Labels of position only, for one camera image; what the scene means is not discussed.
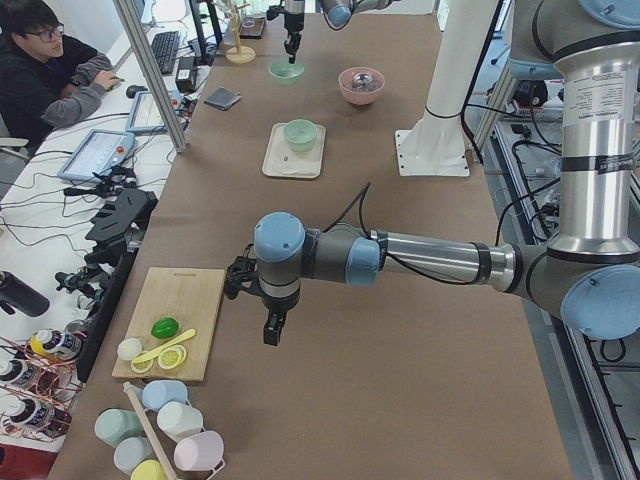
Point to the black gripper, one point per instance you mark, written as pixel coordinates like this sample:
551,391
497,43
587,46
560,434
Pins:
275,304
292,24

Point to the green bowl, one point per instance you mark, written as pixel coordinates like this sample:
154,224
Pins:
299,132
285,73
304,146

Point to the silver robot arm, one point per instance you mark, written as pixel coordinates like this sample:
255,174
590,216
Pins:
336,13
584,269

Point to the wooden cup tree stand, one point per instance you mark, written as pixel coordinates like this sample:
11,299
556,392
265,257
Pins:
239,53

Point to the metal ice scoop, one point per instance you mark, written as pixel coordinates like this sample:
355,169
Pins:
363,81

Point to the pink bowl with ice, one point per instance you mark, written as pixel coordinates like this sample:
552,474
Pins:
360,98

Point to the yellow plastic knife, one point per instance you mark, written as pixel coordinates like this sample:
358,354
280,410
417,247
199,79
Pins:
152,354

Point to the wooden cutting board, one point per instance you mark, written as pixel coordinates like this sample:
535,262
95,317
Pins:
177,308

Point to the grey folded cloth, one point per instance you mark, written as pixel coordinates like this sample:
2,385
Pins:
222,99

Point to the green bowl on tray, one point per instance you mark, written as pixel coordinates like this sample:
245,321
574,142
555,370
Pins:
304,146

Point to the lemon slice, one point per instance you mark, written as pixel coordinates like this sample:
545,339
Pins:
141,366
172,357

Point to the green lime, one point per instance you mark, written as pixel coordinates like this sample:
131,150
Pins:
165,328

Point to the beige rabbit tray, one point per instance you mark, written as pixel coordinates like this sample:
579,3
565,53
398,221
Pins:
280,161

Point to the black keyboard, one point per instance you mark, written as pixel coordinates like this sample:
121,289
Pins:
164,47

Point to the white cup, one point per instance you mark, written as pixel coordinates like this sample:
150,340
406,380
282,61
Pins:
179,421

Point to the blue cup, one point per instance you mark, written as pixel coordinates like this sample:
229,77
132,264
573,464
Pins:
158,393

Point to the pink cup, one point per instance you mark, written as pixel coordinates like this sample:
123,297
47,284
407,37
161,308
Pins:
203,451

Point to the white garlic bulb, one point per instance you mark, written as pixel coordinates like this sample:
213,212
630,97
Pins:
129,348

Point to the teach pendant tablet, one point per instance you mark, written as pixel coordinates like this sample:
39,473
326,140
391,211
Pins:
144,116
97,154

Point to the yellow cup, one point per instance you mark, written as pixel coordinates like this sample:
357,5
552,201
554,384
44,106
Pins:
148,470

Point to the green cup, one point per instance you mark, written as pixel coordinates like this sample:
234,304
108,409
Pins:
112,426

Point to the grey cup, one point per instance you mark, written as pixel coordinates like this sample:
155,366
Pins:
130,453

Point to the seated person in black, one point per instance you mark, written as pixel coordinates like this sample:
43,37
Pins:
49,80

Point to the black water bottle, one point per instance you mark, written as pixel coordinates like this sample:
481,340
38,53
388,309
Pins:
18,296

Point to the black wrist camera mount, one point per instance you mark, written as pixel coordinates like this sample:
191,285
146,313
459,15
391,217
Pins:
242,276

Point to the aluminium frame post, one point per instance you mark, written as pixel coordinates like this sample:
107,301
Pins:
151,72

